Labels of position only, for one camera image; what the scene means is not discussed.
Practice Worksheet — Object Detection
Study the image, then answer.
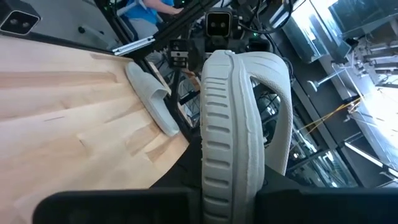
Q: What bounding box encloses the silver aluminium bracket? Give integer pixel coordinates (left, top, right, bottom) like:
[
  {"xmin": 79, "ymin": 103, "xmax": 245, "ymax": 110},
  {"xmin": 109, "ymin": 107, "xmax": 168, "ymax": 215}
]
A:
[{"xmin": 111, "ymin": 35, "xmax": 157, "ymax": 57}]

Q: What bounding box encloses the person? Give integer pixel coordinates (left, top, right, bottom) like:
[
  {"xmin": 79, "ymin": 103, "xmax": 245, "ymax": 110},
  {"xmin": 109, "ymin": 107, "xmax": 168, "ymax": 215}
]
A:
[{"xmin": 123, "ymin": 0, "xmax": 185, "ymax": 40}]

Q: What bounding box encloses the thin yellow cord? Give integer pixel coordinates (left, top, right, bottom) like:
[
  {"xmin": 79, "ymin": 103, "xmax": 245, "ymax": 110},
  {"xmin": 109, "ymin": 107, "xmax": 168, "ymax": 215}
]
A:
[{"xmin": 305, "ymin": 97, "xmax": 363, "ymax": 132}]

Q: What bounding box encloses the table-level camera box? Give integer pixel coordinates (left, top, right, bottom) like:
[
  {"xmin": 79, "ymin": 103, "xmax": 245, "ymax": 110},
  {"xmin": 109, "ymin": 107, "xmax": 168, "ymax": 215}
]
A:
[{"xmin": 0, "ymin": 0, "xmax": 42, "ymax": 37}]

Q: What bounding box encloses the light grey rubber slide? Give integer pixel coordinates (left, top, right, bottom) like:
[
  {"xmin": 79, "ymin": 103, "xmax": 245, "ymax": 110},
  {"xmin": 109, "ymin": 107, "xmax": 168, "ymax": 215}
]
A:
[
  {"xmin": 198, "ymin": 49, "xmax": 295, "ymax": 224},
  {"xmin": 124, "ymin": 61, "xmax": 181, "ymax": 138}
]

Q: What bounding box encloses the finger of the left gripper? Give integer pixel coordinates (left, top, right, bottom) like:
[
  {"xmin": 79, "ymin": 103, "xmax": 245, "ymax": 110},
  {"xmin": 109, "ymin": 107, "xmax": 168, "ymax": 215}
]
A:
[
  {"xmin": 32, "ymin": 130, "xmax": 203, "ymax": 224},
  {"xmin": 254, "ymin": 164, "xmax": 398, "ymax": 224}
]

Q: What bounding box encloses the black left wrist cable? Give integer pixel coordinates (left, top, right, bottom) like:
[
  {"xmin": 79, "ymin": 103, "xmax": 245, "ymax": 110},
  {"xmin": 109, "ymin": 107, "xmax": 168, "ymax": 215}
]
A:
[{"xmin": 238, "ymin": 0, "xmax": 295, "ymax": 35}]

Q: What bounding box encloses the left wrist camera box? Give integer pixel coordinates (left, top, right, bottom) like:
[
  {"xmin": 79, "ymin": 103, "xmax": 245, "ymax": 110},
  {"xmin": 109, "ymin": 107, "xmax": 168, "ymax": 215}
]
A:
[{"xmin": 204, "ymin": 7, "xmax": 233, "ymax": 39}]

